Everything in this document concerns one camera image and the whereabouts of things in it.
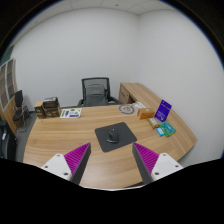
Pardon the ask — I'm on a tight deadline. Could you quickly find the large brown cardboard box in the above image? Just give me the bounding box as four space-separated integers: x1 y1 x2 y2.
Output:
42 96 62 119

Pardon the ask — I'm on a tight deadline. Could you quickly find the green packet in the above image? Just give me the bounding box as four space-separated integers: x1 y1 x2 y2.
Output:
160 121 177 138

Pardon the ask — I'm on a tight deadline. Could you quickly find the orange-brown small box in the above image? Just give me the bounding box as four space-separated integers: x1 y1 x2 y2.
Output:
136 107 156 121

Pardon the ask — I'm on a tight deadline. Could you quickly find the dark grey mouse pad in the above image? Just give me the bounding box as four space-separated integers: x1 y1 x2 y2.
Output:
94 121 138 154

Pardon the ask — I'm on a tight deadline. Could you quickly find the black leather armchair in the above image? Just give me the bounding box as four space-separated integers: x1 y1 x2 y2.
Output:
0 119 18 160

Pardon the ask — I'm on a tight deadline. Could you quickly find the white green purple leaflet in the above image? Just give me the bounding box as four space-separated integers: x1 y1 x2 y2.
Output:
59 107 83 119

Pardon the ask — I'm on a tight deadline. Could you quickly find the black computer mouse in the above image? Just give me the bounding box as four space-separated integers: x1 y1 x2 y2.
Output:
106 128 120 145

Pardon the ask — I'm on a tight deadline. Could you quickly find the purple card package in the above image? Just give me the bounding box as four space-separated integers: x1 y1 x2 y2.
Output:
153 99 173 123

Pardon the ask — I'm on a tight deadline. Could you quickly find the wooden side desk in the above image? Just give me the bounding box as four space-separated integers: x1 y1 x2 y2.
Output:
118 82 168 111

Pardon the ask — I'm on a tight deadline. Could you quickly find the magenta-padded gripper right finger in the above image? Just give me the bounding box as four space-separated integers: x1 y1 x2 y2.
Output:
131 142 184 186

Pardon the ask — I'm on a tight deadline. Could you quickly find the tan small box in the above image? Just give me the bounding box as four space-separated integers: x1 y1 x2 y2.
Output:
147 117 162 130

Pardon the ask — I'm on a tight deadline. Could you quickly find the black mesh office chair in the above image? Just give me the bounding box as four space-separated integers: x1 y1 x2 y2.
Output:
77 77 122 108

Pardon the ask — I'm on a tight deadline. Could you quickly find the wooden shelf unit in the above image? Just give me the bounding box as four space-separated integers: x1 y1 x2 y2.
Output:
0 58 19 134

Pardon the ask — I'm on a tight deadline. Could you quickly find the small black visitor chair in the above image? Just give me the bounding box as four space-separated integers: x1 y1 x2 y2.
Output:
12 89 31 133

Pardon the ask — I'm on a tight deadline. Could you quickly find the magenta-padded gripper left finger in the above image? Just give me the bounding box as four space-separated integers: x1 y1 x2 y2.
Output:
39 142 92 186

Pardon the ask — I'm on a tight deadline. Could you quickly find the blue packet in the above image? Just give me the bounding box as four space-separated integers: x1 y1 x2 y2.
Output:
155 126 166 137

